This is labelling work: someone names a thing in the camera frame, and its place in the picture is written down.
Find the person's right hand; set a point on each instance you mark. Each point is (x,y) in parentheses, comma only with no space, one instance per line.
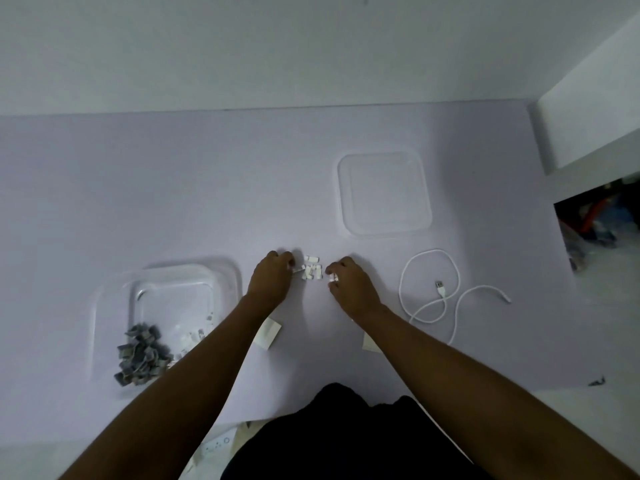
(355,289)

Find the person's left hand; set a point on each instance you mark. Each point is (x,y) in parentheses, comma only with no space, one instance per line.
(270,282)

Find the person's right fingers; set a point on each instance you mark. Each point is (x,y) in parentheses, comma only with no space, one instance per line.
(336,270)

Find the person's left fingers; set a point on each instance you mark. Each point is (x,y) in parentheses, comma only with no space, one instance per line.
(286,258)

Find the person's right forearm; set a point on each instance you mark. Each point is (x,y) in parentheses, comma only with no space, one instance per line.
(480,399)

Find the person's left forearm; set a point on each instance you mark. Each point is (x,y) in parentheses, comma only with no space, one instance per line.
(185,379)

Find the pile of white clips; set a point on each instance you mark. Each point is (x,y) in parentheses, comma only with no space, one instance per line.
(312,268)

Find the white paper slip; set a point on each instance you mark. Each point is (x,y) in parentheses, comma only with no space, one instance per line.
(369,343)
(267,334)

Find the clear plastic lid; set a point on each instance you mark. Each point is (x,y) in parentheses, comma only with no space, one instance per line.
(384,193)

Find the heap of white pieces in container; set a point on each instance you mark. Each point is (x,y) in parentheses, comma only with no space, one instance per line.
(196,335)

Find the clear plastic container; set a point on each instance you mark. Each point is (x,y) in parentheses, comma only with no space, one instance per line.
(170,299)

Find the person's black clothing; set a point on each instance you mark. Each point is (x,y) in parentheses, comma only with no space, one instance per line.
(345,439)

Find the pile of grey clips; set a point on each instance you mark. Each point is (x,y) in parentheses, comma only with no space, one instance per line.
(142,355)

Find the white power strip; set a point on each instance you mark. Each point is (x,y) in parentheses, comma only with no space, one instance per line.
(216,444)

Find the dark clutter under cabinet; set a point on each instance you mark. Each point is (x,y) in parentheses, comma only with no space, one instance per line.
(595,219)

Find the small dark scrap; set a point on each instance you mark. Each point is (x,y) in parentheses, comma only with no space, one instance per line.
(597,381)

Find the white cabinet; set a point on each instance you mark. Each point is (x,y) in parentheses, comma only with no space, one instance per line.
(590,99)

